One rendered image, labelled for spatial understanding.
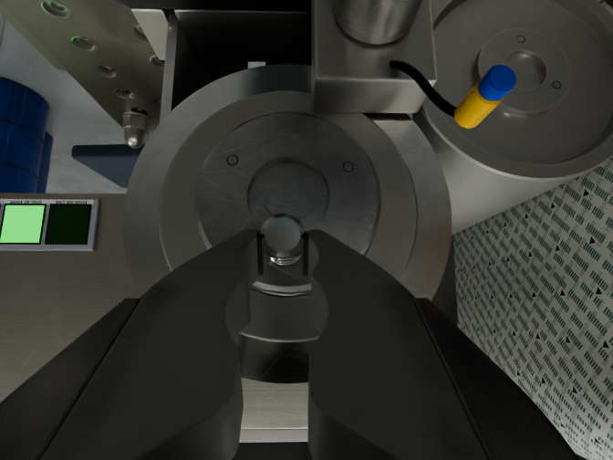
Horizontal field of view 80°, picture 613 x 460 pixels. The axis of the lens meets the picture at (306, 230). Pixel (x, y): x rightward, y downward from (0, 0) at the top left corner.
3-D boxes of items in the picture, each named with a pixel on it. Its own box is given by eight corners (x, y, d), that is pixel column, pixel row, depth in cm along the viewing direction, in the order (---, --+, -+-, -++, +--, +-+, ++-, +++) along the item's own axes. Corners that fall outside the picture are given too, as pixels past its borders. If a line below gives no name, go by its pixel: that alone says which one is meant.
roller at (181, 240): (410, 90, 18) (427, 341, 15) (343, 218, 43) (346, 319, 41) (167, 88, 17) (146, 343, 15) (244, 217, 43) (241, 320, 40)
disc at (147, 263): (440, 64, 18) (467, 381, 15) (435, 70, 19) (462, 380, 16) (137, 60, 18) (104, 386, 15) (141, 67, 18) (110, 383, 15)
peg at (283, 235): (310, 248, 11) (266, 262, 11) (307, 259, 14) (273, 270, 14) (297, 206, 12) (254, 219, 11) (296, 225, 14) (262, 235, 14)
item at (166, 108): (193, -171, 22) (170, 120, 18) (246, 76, 45) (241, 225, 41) (184, -171, 22) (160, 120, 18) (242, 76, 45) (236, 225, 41)
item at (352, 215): (383, 114, 15) (381, 297, 14) (373, 136, 17) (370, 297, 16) (203, 103, 15) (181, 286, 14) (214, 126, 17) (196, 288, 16)
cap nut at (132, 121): (144, 111, 51) (141, 141, 50) (154, 124, 54) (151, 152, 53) (118, 110, 51) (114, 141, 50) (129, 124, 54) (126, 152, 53)
